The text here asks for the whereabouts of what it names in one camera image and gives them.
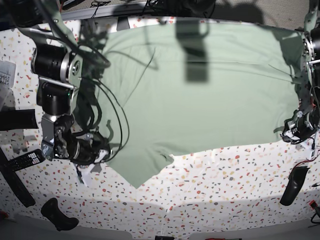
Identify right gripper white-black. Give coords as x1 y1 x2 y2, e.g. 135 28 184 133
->
69 129 113 187

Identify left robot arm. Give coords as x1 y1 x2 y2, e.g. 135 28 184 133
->
281 0 320 163

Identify black curved handle piece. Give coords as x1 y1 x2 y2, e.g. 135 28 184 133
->
40 198 79 231

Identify long black bar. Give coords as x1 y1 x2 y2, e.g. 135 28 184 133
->
0 149 36 208

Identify green T-shirt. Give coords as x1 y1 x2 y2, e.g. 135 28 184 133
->
82 20 304 188

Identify red and black wires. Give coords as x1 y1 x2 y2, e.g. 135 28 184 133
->
292 139 320 173

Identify black cylinder tube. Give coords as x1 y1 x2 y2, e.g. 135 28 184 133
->
0 109 39 131

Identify clear plastic parts box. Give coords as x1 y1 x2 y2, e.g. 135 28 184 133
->
0 60 16 110

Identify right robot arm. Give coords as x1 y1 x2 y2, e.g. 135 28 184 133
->
4 0 111 186

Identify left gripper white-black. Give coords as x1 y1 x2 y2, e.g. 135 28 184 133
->
280 109 320 160

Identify black remote control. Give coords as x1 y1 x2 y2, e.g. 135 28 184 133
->
7 149 46 172

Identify black curved shell part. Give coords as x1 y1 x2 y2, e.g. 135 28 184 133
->
280 166 309 206

